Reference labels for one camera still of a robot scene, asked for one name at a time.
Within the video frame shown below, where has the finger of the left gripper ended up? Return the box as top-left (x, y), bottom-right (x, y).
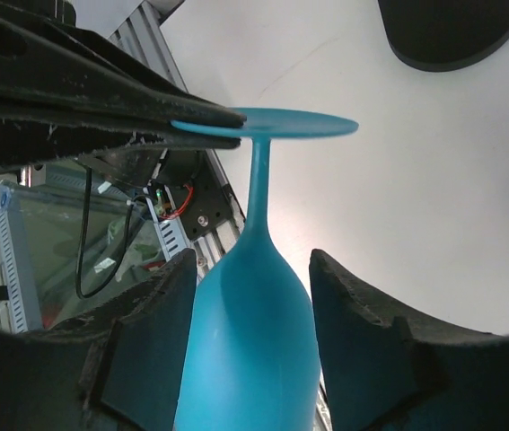
top-left (0, 2), bottom-right (245, 128)
top-left (0, 104), bottom-right (240, 174)

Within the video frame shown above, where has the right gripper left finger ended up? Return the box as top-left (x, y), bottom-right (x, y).
top-left (0, 249), bottom-right (197, 430)

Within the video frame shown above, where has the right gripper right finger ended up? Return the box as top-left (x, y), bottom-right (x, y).
top-left (309, 250), bottom-right (509, 430)

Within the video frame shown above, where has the blue plastic wine glass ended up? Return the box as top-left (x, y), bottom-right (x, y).
top-left (174, 108), bottom-right (358, 430)

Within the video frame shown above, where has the grey slotted cable duct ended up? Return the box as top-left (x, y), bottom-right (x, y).
top-left (0, 211), bottom-right (43, 333)

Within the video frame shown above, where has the aluminium front rail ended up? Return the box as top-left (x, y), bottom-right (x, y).
top-left (108, 0), bottom-right (336, 431)

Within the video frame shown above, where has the left black camera cable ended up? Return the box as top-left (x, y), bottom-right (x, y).
top-left (75, 165), bottom-right (136, 299)

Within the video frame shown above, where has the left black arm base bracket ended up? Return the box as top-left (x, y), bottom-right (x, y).
top-left (158, 150), bottom-right (244, 241)

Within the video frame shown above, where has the copper wire wine glass rack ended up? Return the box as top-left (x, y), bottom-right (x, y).
top-left (378, 0), bottom-right (509, 73)

